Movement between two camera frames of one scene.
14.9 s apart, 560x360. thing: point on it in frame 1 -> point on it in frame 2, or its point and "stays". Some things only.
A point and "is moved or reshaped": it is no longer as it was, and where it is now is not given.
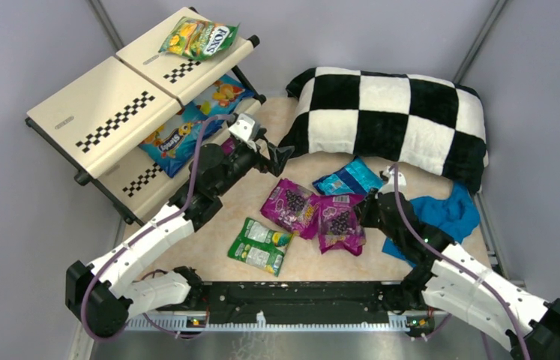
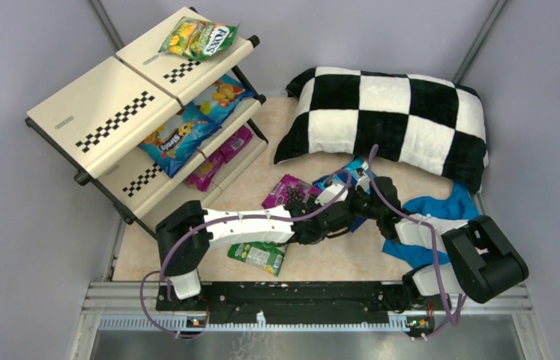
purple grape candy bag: (338, 224) is moved or reshaped
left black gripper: (262, 154) -> (341, 218)
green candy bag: (261, 247) stays
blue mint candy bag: (357, 177) stays
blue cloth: (455, 213) stays
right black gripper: (373, 208) stays
